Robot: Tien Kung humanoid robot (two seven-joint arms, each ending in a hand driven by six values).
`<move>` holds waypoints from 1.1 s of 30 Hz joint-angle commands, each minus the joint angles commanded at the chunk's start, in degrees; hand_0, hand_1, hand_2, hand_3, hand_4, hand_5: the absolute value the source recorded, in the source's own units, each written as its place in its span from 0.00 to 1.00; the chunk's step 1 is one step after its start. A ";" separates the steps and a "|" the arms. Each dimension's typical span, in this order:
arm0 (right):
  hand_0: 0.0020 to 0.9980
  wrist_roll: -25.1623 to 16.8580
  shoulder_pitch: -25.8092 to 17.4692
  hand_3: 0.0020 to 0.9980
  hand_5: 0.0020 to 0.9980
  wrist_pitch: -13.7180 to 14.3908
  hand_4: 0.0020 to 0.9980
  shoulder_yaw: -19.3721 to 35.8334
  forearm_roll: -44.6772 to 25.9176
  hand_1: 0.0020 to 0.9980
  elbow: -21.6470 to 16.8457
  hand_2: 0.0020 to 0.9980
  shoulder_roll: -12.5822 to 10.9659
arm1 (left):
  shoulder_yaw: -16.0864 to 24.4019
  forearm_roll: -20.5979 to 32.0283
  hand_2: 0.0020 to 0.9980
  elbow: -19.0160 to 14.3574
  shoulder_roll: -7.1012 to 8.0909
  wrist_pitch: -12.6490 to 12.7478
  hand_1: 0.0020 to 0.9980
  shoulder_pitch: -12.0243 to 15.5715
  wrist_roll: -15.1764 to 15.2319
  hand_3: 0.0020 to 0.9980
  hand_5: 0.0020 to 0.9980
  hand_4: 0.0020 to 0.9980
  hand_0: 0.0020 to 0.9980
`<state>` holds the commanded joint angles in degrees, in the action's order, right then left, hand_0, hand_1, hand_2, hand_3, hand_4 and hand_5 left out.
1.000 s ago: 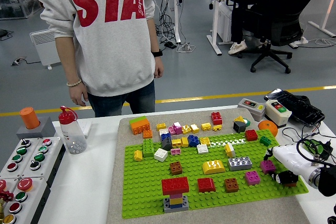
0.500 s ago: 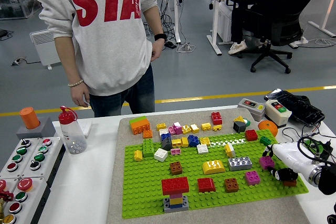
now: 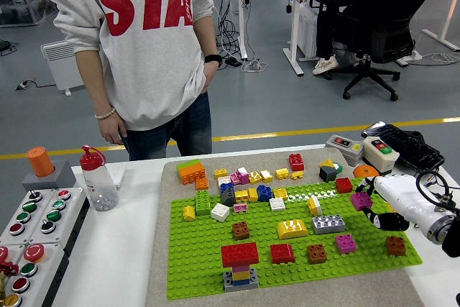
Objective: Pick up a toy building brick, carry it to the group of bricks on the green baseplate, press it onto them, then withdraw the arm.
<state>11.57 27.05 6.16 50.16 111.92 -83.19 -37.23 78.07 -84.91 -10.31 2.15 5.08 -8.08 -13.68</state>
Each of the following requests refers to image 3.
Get long grey brick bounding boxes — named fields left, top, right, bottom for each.
left=311, top=214, right=346, bottom=235

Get black floor cable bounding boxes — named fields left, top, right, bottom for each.
left=0, top=39, right=19, bottom=57

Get yellow curved brick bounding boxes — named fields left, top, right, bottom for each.
left=275, top=219, right=310, bottom=240

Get white switch box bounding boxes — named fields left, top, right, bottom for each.
left=361, top=135, right=400, bottom=175

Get clear bottle red cap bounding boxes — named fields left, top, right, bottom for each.
left=79, top=145, right=120, bottom=213

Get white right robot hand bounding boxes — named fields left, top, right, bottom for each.
left=354, top=173, right=450, bottom=239

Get white panel heater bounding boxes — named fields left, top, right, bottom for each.
left=41, top=40, right=86, bottom=96

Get large orange brick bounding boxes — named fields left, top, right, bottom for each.
left=178, top=162, right=208, bottom=185

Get green studded baseplate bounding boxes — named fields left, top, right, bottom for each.
left=165, top=176, right=423, bottom=301

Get grey switch box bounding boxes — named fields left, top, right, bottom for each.
left=324, top=133, right=365, bottom=167

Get clear storage crate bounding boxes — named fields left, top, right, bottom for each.
left=0, top=0, right=58, bottom=28

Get white push-button box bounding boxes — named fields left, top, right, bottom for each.
left=0, top=244, right=26, bottom=307
left=27, top=186, right=90, bottom=261
left=6, top=242, right=71, bottom=307
left=0, top=187, right=57, bottom=247

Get orange fruit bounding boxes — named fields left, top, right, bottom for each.
left=352, top=164, right=380, bottom=180

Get red sloped brick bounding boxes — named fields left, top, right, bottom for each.
left=269, top=244, right=296, bottom=265

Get large red brick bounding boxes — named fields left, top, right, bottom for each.
left=221, top=242, right=260, bottom=268

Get brown square brick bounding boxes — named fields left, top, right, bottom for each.
left=306, top=244, right=328, bottom=265
left=231, top=221, right=252, bottom=242
left=386, top=236, right=407, bottom=257

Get bead bracelet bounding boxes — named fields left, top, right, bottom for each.
left=93, top=106, right=117, bottom=120

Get pink and white brick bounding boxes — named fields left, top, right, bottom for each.
left=236, top=166, right=251, bottom=185

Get white computer case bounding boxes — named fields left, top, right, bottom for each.
left=297, top=1, right=320, bottom=59

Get tangled black cables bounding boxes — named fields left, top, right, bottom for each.
left=211, top=0, right=252, bottom=70

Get person's left hand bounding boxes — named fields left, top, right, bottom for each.
left=200, top=61, right=220, bottom=95

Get black office chair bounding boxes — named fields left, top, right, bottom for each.
left=323, top=0, right=445, bottom=102

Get grey block holder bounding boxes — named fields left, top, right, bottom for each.
left=22, top=159, right=77, bottom=193

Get tall green brick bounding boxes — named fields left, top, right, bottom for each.
left=195, top=189, right=212, bottom=216

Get floor socket box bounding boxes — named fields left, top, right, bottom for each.
left=14, top=77, right=37, bottom=91

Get pink square brick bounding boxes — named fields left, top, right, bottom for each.
left=350, top=191, right=374, bottom=212
left=335, top=234, right=358, bottom=255

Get grey-brown table mat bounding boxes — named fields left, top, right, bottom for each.
left=145, top=145, right=426, bottom=307

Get orange cylinder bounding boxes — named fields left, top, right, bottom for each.
left=26, top=146, right=55, bottom=178

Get black wristwatch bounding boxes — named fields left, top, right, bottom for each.
left=203, top=54, right=224, bottom=68

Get lime green flat brick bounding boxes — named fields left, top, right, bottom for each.
left=176, top=158, right=202, bottom=170

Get grey base brick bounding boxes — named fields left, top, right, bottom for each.
left=222, top=267, right=259, bottom=293

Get white wall switch plate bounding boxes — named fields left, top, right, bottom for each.
left=107, top=163, right=127, bottom=189

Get person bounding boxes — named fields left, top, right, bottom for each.
left=311, top=0, right=364, bottom=76
left=45, top=0, right=224, bottom=162

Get white and yellow brick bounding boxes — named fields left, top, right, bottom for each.
left=307, top=196, right=323, bottom=216

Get dark grey sloped brick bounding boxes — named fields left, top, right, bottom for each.
left=220, top=188, right=237, bottom=207

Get person's right hand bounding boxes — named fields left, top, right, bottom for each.
left=97, top=111, right=128, bottom=146

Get red valve handle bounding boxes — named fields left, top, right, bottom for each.
left=0, top=262, right=19, bottom=278

